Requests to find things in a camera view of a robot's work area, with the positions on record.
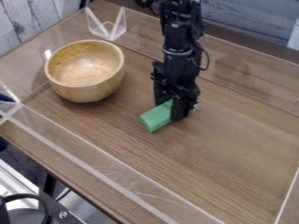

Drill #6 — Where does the black metal table leg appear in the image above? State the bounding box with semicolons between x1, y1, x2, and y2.
43;174;58;197

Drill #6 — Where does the blue object at left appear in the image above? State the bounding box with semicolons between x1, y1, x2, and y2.
0;93;15;102

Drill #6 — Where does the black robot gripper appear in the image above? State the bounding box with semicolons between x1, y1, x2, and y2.
151;46;210;122

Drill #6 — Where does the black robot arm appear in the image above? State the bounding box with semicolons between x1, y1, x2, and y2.
151;0;208;122

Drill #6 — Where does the clear acrylic tray wall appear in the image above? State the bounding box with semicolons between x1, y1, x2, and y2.
0;3;299;224

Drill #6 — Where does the black metal bracket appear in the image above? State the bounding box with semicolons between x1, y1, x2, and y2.
39;192;87;224

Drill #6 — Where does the green rectangular block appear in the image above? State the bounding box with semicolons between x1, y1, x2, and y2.
140;100;174;132

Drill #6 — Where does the light wooden bowl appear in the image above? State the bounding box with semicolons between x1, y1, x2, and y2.
44;39;126;103

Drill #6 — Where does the black cable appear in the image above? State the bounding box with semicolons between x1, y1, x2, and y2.
0;192;52;224

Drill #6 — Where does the white object at right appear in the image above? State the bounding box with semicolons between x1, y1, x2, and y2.
287;18;299;51

